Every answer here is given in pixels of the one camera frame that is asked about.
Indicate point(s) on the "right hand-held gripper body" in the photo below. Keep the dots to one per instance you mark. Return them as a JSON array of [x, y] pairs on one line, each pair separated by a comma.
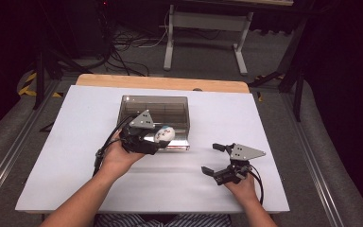
[[242, 153]]

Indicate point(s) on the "person's left hand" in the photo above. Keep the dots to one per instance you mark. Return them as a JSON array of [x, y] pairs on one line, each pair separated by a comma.
[[116, 157]]

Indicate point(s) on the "white metal stand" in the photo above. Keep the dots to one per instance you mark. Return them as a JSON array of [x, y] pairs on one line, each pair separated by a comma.
[[208, 20]]

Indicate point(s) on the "pale wooden desk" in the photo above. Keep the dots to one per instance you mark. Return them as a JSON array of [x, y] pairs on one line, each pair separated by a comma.
[[264, 2]]

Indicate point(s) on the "smoky acrylic drawer cabinet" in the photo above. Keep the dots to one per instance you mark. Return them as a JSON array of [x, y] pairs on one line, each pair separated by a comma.
[[157, 104]]

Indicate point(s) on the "black metal stand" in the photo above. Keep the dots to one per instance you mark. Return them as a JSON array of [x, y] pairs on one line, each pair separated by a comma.
[[297, 94]]

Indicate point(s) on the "yellow black floor tape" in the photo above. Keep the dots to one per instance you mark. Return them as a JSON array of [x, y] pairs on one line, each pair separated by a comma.
[[28, 83]]

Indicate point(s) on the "white plush toy blue ears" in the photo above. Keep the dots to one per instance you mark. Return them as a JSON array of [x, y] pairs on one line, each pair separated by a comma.
[[165, 135]]

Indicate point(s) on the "smoky acrylic drawer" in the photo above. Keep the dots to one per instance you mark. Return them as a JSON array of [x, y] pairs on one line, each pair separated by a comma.
[[179, 145]]

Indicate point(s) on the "person's striped clothing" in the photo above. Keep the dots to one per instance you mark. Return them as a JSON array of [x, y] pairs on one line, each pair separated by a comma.
[[170, 220]]

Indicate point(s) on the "dark equipment box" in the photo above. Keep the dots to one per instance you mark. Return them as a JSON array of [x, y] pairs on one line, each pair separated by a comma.
[[88, 28]]

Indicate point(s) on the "wooden table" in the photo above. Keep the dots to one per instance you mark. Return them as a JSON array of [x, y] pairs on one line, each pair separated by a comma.
[[157, 82]]

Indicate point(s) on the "black tripod stand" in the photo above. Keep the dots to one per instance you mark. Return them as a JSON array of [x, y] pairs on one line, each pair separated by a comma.
[[39, 78]]

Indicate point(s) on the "aluminium floor rail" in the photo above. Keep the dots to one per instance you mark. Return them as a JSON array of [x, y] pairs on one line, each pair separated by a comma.
[[315, 164], [15, 148]]

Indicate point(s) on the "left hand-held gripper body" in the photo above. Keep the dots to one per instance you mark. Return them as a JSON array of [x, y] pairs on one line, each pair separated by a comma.
[[138, 143]]

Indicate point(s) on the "person's right hand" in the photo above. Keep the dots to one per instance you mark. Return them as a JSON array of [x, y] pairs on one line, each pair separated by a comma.
[[242, 190]]

